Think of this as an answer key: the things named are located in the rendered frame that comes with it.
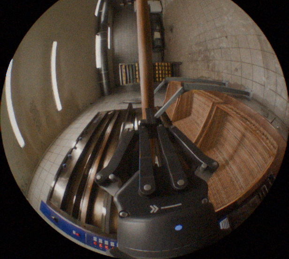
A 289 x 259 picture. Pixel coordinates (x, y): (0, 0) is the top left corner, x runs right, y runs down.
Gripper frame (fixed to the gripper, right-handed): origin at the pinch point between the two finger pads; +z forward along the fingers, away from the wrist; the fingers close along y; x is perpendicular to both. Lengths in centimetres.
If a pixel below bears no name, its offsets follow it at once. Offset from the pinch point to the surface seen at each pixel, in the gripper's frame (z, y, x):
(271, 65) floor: 2, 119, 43
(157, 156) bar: 8.7, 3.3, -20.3
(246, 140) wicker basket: 3, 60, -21
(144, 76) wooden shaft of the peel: 4.3, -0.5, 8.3
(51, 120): 74, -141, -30
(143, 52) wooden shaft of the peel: 4.3, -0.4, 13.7
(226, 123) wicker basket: 27, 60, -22
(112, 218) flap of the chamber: -15, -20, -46
